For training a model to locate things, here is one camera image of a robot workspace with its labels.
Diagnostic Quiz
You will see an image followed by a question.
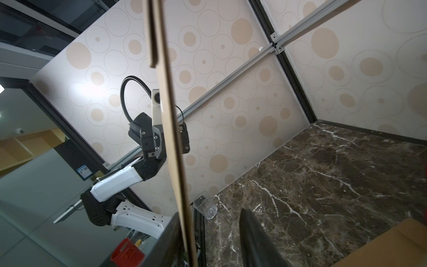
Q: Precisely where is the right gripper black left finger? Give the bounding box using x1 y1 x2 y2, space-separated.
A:
141 213 184 267

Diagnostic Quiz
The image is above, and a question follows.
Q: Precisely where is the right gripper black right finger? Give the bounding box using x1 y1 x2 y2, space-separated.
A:
239 209 291 267

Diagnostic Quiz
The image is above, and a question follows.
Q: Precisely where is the brown file envelope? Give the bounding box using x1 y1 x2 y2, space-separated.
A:
334 218 427 267
142 1 198 267

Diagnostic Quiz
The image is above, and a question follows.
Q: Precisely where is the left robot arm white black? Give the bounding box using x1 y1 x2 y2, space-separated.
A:
81 113 171 239

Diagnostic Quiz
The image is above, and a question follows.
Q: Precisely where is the red basket outside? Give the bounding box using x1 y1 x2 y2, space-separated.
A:
110 238 145 267

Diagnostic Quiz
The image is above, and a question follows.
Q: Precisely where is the clear plastic cup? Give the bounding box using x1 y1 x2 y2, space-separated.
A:
193 195 218 220

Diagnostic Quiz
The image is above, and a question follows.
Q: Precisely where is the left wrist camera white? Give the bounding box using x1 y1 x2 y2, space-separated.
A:
151 89 162 126

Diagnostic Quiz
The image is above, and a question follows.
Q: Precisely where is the black corrugated cable hose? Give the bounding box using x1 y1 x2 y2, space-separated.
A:
119 76 153 125

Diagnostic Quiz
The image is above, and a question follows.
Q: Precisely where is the diagonal aluminium rail left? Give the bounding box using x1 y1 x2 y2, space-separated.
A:
102 0 363 170

